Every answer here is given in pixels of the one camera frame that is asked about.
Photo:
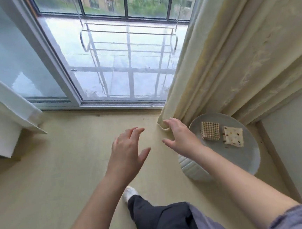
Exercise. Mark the person's left hand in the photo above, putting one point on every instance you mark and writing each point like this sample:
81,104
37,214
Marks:
126,157

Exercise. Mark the person's right hand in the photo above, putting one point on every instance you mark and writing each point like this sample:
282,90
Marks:
184,139

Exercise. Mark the brown checked cloth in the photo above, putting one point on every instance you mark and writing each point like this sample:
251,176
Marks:
211,131

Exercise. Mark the cream polka dot cloth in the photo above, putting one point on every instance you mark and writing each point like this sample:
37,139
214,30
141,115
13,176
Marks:
233,136

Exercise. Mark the person's left forearm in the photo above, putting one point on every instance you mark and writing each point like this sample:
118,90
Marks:
91,218

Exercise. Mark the person's right forearm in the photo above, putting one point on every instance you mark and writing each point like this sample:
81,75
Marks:
241,187

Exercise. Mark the person's white shoe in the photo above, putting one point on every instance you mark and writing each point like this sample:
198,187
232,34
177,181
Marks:
129,194

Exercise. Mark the white round table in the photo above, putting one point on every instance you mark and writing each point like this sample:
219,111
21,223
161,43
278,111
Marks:
239,158

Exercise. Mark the person's black trouser leg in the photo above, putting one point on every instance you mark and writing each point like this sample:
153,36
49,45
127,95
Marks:
160,217

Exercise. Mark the white bundled curtain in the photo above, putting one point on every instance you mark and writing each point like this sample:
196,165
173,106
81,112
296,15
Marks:
239,42

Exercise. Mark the white linen curtain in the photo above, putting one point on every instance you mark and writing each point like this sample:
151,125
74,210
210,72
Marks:
3,113

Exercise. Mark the white sliding door frame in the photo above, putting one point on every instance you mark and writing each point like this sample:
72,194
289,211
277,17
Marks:
45,54

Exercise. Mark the dark balcony window frame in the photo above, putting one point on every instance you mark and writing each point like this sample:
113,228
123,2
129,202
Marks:
125,3

